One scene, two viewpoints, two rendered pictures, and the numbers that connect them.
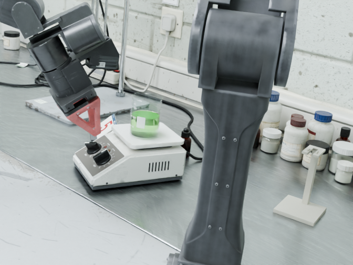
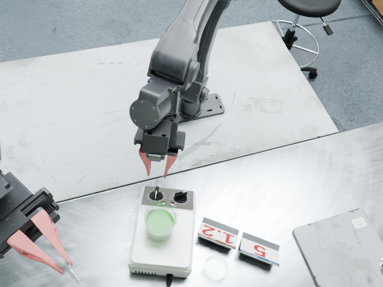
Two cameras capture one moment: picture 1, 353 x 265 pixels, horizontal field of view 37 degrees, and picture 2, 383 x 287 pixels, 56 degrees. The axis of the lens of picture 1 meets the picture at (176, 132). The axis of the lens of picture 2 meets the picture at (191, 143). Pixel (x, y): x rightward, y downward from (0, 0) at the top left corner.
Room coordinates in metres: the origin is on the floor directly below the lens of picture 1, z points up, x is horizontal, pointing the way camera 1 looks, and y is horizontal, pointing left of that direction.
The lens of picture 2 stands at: (1.15, -0.14, 1.73)
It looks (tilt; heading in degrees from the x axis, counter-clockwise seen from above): 58 degrees down; 115
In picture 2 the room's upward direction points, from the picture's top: 10 degrees clockwise
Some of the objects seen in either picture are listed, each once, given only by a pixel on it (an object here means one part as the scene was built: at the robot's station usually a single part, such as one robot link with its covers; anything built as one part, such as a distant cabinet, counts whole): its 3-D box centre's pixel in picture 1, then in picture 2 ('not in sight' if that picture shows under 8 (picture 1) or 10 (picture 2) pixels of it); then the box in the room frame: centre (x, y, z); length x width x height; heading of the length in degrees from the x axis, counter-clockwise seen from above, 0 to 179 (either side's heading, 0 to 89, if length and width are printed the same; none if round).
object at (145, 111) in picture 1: (144, 116); (161, 223); (1.02, 0.07, 1.03); 0.07 x 0.06 x 0.08; 30
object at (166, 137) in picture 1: (147, 134); (163, 236); (1.03, 0.06, 0.98); 0.12 x 0.12 x 0.01; 29
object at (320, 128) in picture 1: (319, 135); not in sight; (1.23, -0.35, 0.96); 0.06 x 0.06 x 0.11
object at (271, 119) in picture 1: (266, 115); not in sight; (1.31, -0.23, 0.96); 0.07 x 0.07 x 0.13
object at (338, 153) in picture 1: (343, 158); not in sight; (1.15, -0.39, 0.93); 0.06 x 0.06 x 0.07
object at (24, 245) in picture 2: not in sight; (48, 241); (0.94, -0.10, 1.22); 0.09 x 0.07 x 0.07; 173
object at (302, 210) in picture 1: (305, 181); not in sight; (0.92, -0.25, 0.96); 0.08 x 0.08 x 0.13; 60
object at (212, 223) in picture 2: not in sight; (218, 232); (1.12, 0.16, 0.92); 0.09 x 0.06 x 0.04; 13
